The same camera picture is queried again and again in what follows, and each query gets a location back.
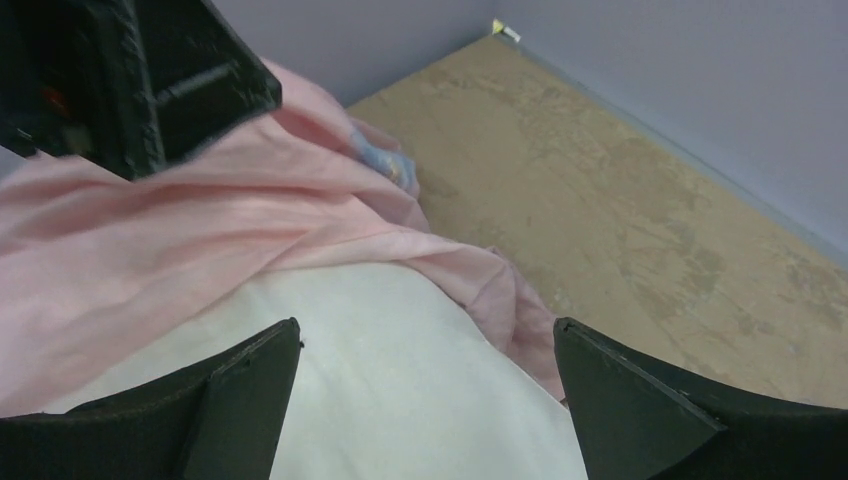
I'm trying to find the white pillow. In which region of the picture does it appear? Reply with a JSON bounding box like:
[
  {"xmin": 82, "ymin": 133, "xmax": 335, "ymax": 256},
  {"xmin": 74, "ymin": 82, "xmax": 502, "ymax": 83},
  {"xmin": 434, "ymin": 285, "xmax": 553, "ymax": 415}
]
[{"xmin": 47, "ymin": 263, "xmax": 586, "ymax": 480}]

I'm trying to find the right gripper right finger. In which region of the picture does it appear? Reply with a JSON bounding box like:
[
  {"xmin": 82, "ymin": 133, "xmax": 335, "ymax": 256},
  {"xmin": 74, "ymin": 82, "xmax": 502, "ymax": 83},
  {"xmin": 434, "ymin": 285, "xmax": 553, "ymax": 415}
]
[{"xmin": 553, "ymin": 318, "xmax": 847, "ymax": 480}]

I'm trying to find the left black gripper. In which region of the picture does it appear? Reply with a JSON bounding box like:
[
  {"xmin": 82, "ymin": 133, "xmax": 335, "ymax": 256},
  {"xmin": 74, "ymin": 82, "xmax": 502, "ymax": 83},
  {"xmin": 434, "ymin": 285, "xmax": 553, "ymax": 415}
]
[{"xmin": 1, "ymin": 0, "xmax": 282, "ymax": 181}]

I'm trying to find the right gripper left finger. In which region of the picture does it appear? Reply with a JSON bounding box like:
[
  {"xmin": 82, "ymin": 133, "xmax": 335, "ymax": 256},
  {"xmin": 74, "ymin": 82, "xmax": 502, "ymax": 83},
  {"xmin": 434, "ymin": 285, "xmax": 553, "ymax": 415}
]
[{"xmin": 1, "ymin": 319, "xmax": 302, "ymax": 480}]

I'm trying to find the pink pillow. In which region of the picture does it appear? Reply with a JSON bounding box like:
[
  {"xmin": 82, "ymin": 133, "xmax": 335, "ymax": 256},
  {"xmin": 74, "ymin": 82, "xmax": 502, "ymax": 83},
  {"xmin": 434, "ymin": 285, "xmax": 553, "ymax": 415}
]
[{"xmin": 1, "ymin": 65, "xmax": 564, "ymax": 417}]

